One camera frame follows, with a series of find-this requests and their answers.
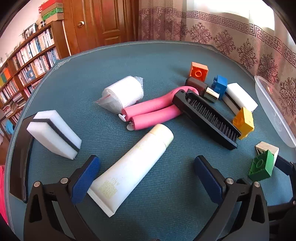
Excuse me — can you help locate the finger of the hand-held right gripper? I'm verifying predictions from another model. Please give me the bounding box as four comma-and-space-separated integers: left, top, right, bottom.
275, 155, 296, 176

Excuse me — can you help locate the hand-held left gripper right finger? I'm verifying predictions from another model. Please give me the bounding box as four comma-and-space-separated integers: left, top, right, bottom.
194, 155, 270, 241

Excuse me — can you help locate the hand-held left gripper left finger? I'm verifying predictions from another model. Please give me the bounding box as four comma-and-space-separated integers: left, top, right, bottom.
24, 155, 102, 241

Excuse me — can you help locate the green toy block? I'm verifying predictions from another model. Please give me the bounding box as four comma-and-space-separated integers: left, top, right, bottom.
248, 150, 275, 182

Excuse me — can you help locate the white wedge block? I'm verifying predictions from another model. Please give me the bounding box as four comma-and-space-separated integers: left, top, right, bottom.
255, 141, 279, 167

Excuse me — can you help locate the cream white squeeze tube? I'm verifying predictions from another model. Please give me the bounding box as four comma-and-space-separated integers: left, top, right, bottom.
87, 123, 174, 217

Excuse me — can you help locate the white sponge with black stripe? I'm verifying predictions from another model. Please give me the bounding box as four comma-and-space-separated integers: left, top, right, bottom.
222, 83, 258, 116
26, 110, 82, 160

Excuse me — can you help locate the clear plastic bowl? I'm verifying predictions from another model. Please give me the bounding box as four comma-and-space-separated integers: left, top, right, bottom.
254, 75, 296, 148

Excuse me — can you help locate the yellow toy block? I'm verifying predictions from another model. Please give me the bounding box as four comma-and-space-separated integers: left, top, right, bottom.
232, 107, 255, 140

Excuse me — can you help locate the black hairbrush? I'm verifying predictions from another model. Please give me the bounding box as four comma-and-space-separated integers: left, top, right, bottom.
172, 90, 241, 151

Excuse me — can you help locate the white roll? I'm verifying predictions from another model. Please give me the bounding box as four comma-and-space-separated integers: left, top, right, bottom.
95, 76, 145, 114

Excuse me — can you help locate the pink foam hair curler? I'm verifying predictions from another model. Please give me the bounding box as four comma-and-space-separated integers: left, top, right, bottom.
119, 86, 199, 131

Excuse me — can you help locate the brown lipstick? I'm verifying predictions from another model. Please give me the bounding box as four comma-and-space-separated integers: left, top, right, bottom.
185, 77, 220, 103

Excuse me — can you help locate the blue toy block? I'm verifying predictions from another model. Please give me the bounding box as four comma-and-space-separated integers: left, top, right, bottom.
211, 75, 229, 98

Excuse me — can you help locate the orange toy block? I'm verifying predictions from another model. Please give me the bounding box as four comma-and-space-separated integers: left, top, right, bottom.
188, 62, 208, 82

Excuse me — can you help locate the teal cloth desktop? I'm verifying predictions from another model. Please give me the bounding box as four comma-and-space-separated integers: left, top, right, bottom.
5, 40, 296, 241

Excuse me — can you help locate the black chair backrest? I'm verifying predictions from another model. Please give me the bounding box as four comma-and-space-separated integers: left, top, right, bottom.
9, 115, 35, 203

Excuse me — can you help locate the pink cloth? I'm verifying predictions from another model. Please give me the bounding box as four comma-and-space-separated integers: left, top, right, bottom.
0, 165, 8, 225

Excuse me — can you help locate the blue stool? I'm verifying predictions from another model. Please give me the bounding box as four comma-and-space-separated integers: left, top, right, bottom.
5, 120, 15, 135

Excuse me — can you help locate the wooden bookshelf with books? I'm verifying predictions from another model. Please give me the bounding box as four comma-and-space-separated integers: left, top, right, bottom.
0, 21, 70, 142

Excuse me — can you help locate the patterned pink curtain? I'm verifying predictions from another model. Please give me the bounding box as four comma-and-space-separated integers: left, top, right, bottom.
138, 0, 296, 109

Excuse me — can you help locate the framed photo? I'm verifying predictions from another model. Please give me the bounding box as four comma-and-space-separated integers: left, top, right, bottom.
24, 23, 37, 39

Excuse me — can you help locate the brown wooden door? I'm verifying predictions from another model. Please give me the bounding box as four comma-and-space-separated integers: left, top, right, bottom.
62, 0, 139, 56

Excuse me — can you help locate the brown cardboard box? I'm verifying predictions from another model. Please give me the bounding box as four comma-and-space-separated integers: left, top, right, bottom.
42, 13, 65, 25

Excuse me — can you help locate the red box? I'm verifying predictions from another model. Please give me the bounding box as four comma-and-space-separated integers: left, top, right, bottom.
38, 0, 64, 11

